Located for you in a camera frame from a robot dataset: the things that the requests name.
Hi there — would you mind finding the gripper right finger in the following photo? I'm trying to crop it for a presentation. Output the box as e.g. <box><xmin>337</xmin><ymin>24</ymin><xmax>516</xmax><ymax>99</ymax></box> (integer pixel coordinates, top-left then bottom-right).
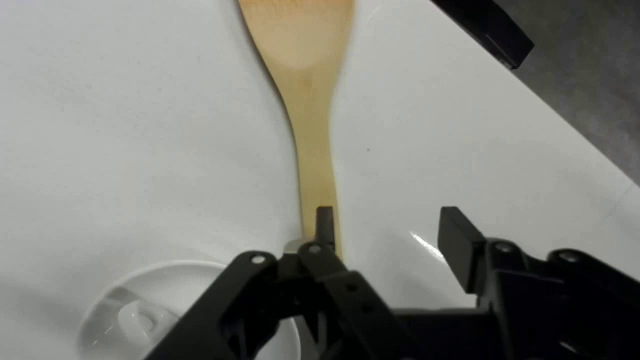
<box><xmin>438</xmin><ymin>206</ymin><xmax>640</xmax><ymax>360</ymax></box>

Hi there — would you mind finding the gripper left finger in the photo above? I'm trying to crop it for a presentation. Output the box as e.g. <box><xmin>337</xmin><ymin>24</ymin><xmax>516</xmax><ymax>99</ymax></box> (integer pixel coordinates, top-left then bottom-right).
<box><xmin>144</xmin><ymin>206</ymin><xmax>401</xmax><ymax>360</ymax></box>

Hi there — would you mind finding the wooden spoon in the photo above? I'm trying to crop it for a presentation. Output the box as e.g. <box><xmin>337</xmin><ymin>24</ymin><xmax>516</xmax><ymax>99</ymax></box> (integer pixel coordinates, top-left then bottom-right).
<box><xmin>238</xmin><ymin>0</ymin><xmax>357</xmax><ymax>259</ymax></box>

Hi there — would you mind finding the black bar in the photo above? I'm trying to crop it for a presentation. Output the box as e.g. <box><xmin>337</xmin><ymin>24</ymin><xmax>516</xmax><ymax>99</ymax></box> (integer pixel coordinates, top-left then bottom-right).
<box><xmin>431</xmin><ymin>0</ymin><xmax>536</xmax><ymax>71</ymax></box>

